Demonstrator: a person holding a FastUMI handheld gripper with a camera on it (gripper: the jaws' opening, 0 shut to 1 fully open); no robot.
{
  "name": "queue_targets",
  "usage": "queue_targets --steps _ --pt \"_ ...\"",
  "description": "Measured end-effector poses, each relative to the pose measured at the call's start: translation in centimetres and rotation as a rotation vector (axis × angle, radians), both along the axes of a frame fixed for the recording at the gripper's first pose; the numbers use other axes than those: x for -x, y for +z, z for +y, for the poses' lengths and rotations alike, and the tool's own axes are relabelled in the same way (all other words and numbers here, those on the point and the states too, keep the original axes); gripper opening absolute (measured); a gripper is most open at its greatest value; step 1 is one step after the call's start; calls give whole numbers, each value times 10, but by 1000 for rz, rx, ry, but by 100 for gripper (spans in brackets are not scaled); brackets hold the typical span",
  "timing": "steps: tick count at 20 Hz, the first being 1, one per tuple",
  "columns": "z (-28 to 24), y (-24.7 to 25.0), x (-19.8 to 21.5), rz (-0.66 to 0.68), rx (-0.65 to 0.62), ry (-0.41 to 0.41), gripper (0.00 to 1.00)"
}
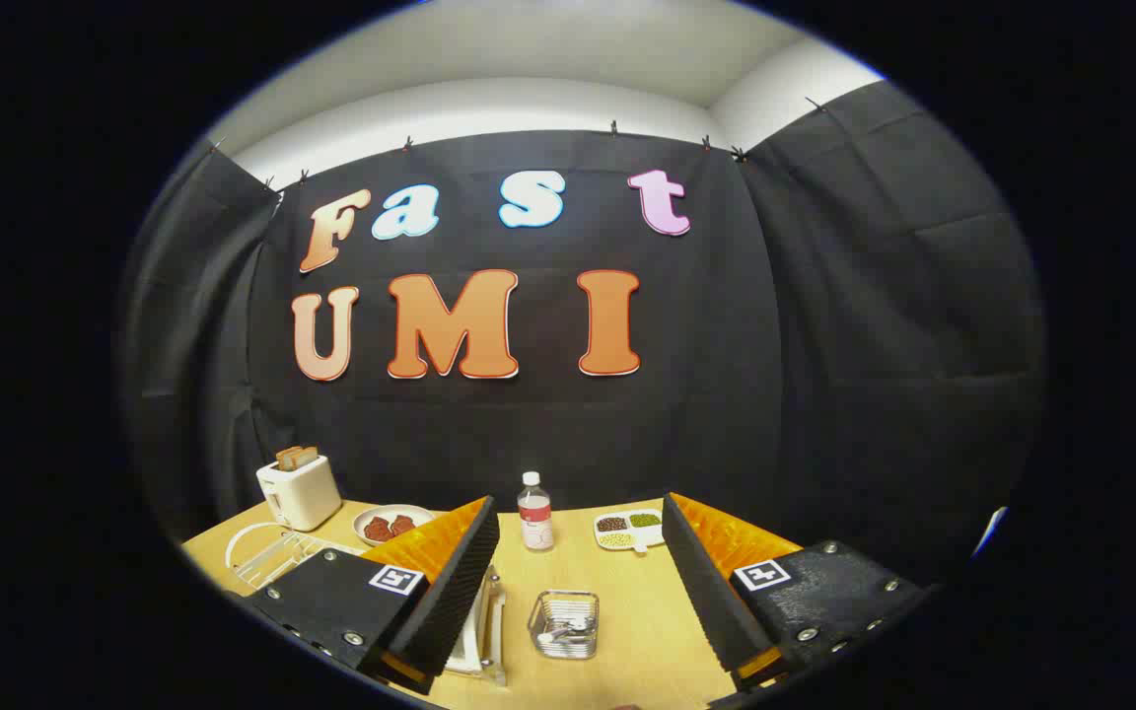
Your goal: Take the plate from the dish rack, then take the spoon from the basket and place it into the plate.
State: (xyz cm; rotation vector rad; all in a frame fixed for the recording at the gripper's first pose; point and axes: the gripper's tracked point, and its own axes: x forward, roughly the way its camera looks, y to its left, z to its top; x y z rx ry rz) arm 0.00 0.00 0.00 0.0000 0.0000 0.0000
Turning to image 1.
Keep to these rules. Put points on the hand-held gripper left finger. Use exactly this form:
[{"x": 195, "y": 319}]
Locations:
[{"x": 450, "y": 592}]

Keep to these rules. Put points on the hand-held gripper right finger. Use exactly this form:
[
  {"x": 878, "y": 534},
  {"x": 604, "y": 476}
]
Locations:
[{"x": 711, "y": 592}]

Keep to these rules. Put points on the white dish rack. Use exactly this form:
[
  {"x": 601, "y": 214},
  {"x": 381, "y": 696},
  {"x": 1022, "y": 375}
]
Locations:
[{"x": 277, "y": 557}]

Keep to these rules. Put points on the white divided dish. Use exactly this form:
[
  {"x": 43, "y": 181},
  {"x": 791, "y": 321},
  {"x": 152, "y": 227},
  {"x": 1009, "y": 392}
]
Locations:
[{"x": 630, "y": 533}]

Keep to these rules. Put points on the white plate with meat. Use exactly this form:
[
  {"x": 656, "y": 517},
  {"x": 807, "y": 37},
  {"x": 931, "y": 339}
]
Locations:
[{"x": 392, "y": 510}]

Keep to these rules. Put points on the red meat piece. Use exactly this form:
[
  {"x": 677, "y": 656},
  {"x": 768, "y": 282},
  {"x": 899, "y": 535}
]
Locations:
[
  {"x": 403, "y": 525},
  {"x": 378, "y": 530}
]

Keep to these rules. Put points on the green beans heap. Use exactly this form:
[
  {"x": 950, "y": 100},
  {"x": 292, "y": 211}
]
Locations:
[{"x": 645, "y": 520}]

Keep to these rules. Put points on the clear bottle with red label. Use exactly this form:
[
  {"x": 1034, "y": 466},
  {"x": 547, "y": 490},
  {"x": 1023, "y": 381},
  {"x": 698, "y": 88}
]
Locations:
[{"x": 534, "y": 523}]

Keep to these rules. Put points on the yellow beans heap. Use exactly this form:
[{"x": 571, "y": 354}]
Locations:
[{"x": 614, "y": 539}]

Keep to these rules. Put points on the dark brown beans heap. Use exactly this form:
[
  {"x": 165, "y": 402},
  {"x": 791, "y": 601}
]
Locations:
[{"x": 611, "y": 524}]

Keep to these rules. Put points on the white toaster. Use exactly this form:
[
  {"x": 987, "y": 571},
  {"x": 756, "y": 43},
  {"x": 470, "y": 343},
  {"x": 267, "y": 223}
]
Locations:
[{"x": 304, "y": 495}]

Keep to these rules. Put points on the black backdrop cloth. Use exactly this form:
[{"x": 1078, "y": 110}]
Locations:
[{"x": 726, "y": 394}]

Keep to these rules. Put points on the brown toast slice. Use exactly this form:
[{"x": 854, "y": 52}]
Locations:
[
  {"x": 307, "y": 455},
  {"x": 286, "y": 459}
]

